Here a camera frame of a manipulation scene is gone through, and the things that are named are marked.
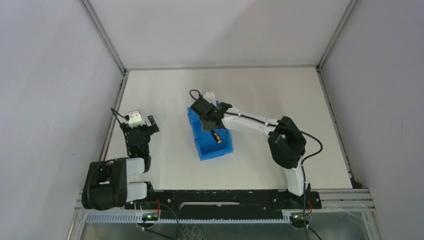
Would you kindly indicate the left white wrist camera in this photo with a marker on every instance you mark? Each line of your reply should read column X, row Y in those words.
column 135, row 119

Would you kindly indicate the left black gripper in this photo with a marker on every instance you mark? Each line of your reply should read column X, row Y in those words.
column 139, row 129

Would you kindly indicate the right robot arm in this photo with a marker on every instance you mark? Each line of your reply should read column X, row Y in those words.
column 289, row 146

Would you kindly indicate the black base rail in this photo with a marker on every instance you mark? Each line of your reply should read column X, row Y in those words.
column 233, row 205

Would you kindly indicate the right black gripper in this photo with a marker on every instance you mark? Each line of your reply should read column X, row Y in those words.
column 205, row 127

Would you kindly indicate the blue plastic bin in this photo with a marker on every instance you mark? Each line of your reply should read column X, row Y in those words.
column 204, row 142

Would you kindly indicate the right controller board with cables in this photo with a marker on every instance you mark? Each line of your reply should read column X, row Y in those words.
column 302, row 221

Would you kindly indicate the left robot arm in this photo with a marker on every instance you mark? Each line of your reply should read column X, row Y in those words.
column 107, row 185

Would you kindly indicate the controller board with cables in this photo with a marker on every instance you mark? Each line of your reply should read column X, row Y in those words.
column 148, row 220
column 302, row 221

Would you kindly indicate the left controller board with cables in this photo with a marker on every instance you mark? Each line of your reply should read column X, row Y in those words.
column 148, row 220

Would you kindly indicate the black yellow screwdriver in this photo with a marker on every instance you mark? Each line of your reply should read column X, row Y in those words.
column 216, row 136

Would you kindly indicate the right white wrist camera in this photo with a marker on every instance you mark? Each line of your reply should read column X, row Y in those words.
column 210, row 97

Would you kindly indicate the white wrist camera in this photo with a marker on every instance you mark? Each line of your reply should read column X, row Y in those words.
column 210, row 97
column 135, row 119

